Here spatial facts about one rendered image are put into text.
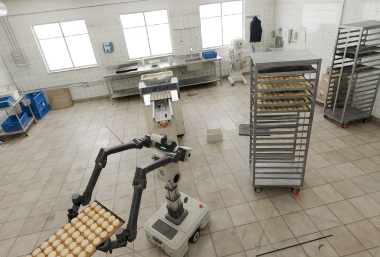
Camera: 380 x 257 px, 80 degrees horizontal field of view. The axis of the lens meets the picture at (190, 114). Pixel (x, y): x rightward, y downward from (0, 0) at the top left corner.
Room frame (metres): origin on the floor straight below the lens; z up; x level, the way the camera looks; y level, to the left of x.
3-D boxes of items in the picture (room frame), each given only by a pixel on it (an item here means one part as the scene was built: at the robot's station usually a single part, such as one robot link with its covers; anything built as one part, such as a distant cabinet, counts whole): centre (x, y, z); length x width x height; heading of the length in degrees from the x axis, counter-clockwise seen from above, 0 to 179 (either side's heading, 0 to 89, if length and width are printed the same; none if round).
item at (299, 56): (2.48, -1.09, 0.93); 0.64 x 0.51 x 1.78; 79
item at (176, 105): (4.55, 0.56, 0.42); 1.28 x 0.72 x 0.84; 6
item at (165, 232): (1.85, 0.30, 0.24); 0.68 x 0.53 x 0.41; 140
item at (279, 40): (7.10, -2.88, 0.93); 0.99 x 0.38 x 1.09; 8
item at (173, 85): (4.07, 0.51, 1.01); 0.72 x 0.33 x 0.34; 96
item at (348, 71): (3.88, -3.06, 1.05); 0.60 x 0.40 x 0.01; 101
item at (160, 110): (3.57, 0.46, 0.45); 0.70 x 0.34 x 0.90; 6
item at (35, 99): (6.07, 4.30, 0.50); 0.60 x 0.40 x 0.20; 10
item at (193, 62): (6.72, 0.61, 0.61); 3.40 x 0.70 x 1.22; 98
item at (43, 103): (6.07, 4.30, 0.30); 0.60 x 0.40 x 0.20; 8
